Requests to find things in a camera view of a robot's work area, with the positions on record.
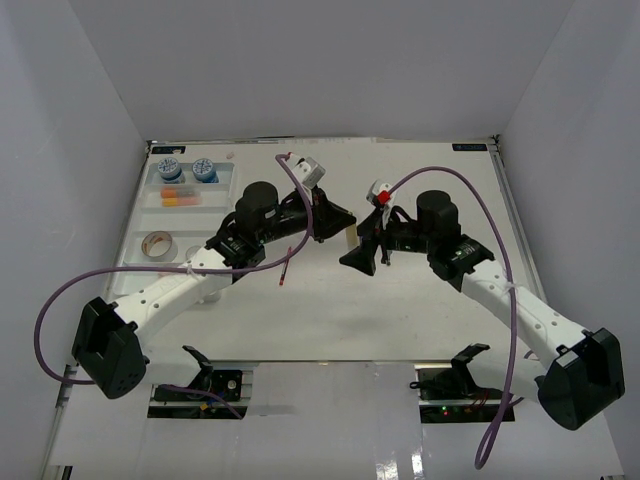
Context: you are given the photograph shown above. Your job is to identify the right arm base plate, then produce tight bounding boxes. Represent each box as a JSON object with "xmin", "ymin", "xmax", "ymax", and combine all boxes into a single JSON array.
[{"xmin": 409, "ymin": 343, "xmax": 503, "ymax": 424}]

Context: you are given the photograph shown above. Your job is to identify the orange capped highlighter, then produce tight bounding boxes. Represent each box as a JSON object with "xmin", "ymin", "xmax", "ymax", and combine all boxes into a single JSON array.
[{"xmin": 160, "ymin": 187, "xmax": 200, "ymax": 199}]

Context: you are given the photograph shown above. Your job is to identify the white compartment tray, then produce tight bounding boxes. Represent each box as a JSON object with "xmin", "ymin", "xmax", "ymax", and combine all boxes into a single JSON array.
[{"xmin": 117, "ymin": 155, "xmax": 236, "ymax": 268}]

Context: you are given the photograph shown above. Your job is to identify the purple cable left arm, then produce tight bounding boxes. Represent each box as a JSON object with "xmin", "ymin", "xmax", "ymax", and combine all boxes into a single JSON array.
[{"xmin": 32, "ymin": 152, "xmax": 319, "ymax": 420}]

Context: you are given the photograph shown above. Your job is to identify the blue cleaning gel jar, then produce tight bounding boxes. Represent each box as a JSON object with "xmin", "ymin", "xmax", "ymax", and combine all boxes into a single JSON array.
[
  {"xmin": 192, "ymin": 158, "xmax": 219, "ymax": 183},
  {"xmin": 157, "ymin": 157, "xmax": 185, "ymax": 184}
]

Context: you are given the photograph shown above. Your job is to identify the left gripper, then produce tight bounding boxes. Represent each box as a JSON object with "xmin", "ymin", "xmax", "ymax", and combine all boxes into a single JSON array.
[{"xmin": 258, "ymin": 185, "xmax": 357, "ymax": 246}]

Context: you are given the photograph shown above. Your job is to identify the aluminium table rail right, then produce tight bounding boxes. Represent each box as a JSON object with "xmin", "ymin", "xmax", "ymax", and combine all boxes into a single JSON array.
[{"xmin": 489, "ymin": 134, "xmax": 571, "ymax": 364}]

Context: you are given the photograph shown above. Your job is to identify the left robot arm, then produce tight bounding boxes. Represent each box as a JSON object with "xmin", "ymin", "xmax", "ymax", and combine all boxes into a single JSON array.
[{"xmin": 72, "ymin": 153, "xmax": 356, "ymax": 399}]

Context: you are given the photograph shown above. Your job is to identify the large clear tape roll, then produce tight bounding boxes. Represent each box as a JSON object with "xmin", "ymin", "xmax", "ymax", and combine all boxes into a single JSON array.
[{"xmin": 141, "ymin": 231, "xmax": 178, "ymax": 263}]

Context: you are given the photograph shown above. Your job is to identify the black logo sticker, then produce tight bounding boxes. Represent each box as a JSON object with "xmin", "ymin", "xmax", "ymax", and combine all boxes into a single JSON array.
[
  {"xmin": 150, "ymin": 146, "xmax": 186, "ymax": 155},
  {"xmin": 452, "ymin": 143, "xmax": 488, "ymax": 152}
]

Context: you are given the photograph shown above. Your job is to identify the red gel pen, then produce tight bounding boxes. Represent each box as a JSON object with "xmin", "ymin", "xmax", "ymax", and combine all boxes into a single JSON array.
[{"xmin": 278, "ymin": 245, "xmax": 294, "ymax": 287}]

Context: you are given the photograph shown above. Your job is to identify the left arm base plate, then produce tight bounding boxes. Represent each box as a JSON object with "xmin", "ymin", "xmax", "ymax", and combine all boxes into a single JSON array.
[{"xmin": 152, "ymin": 345, "xmax": 247, "ymax": 420}]

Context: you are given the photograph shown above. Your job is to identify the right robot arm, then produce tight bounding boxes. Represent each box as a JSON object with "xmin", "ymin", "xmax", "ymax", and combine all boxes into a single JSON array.
[{"xmin": 339, "ymin": 181, "xmax": 625, "ymax": 431}]

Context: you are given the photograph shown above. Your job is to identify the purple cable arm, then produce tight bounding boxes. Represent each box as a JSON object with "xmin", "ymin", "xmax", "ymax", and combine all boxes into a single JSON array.
[
  {"xmin": 32, "ymin": 152, "xmax": 319, "ymax": 420},
  {"xmin": 384, "ymin": 166, "xmax": 526, "ymax": 470}
]

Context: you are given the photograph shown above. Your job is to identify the small clear tape roll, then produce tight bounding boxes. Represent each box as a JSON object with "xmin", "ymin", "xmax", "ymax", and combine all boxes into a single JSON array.
[{"xmin": 185, "ymin": 245, "xmax": 200, "ymax": 260}]

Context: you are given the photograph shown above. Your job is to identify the pink highlighter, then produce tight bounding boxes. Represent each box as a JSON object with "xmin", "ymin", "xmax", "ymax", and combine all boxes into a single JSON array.
[{"xmin": 162, "ymin": 196, "xmax": 202, "ymax": 208}]

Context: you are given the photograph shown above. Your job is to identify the black logo sticker right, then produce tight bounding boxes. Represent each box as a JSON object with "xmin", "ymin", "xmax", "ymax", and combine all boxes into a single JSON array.
[{"xmin": 452, "ymin": 143, "xmax": 488, "ymax": 152}]

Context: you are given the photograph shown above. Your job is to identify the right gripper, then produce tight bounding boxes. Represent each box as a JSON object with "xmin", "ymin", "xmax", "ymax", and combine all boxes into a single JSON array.
[{"xmin": 339, "ymin": 207, "xmax": 436, "ymax": 276}]

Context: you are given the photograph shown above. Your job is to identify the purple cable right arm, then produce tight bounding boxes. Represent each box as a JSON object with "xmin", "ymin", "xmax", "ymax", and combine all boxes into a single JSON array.
[{"xmin": 384, "ymin": 166, "xmax": 526, "ymax": 470}]

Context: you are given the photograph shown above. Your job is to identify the black logo sticker left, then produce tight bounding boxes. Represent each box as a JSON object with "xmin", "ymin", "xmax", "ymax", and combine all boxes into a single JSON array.
[{"xmin": 150, "ymin": 146, "xmax": 186, "ymax": 155}]

